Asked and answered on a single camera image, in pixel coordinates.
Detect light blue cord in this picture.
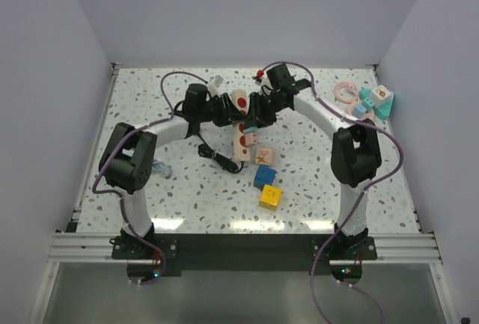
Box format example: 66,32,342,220
151,158,174,179

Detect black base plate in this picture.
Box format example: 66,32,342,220
109,232,378,281

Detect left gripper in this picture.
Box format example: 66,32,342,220
197,94,244,128

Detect purple cable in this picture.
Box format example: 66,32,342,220
263,61,406,324
91,71,210,287

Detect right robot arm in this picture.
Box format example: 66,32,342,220
243,62,382,259

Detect black power cord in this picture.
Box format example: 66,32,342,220
197,131,248,174

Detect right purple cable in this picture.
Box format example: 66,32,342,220
263,61,406,324

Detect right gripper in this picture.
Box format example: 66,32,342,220
245,91,288,131

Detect pink round socket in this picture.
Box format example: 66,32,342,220
346,100,375,122

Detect blue small plug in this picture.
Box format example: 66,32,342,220
353,103,367,117

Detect white cube plug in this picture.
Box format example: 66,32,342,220
369,85,393,108

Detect yellow cube socket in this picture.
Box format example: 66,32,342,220
259,184,282,211

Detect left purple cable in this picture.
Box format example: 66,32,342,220
91,71,210,287

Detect blue cube plug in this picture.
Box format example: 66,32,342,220
253,165,277,190

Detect teal plug on triangle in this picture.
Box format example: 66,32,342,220
362,97,375,111

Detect pink small plug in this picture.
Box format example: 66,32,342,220
240,132,258,147

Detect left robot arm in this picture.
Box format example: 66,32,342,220
92,83,249,258

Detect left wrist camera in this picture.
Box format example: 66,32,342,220
207,75,223,97

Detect pink cube plug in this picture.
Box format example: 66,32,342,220
254,146,275,166

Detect teal triangular socket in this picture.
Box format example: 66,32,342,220
359,88,394,120

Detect pink coiled cord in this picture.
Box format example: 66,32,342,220
334,81,359,103

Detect teal small plug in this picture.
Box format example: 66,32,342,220
243,126,257,134

